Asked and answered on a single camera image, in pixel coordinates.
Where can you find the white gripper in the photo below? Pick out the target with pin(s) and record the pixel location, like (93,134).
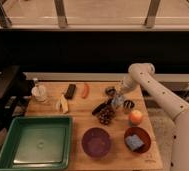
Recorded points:
(125,85)

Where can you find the metal cup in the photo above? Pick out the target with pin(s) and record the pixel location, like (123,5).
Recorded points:
(128,105)

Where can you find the peeled banana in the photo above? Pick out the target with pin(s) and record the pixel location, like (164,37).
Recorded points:
(62,105)

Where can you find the green plastic tray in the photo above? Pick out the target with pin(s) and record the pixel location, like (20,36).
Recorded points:
(37,144)

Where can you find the dark grape bunch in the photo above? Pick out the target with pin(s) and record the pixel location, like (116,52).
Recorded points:
(106,115)

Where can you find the black rectangular block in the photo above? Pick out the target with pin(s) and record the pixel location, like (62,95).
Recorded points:
(70,91)

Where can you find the light blue towel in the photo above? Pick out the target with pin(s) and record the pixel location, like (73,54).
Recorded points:
(117,101)

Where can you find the orange carrot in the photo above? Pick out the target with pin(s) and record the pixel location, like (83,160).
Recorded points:
(85,91)

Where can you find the wooden cutting board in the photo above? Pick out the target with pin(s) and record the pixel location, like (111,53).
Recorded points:
(119,158)

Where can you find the blue sponge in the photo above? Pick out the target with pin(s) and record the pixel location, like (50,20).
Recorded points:
(134,142)

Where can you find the red yellow apple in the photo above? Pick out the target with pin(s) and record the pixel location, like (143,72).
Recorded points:
(135,117)

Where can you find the purple bowl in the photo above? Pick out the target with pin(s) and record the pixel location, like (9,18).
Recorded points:
(96,142)

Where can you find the red bowl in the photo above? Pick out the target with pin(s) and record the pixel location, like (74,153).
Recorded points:
(143,135)

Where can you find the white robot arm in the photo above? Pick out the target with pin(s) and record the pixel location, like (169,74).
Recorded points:
(172,104)

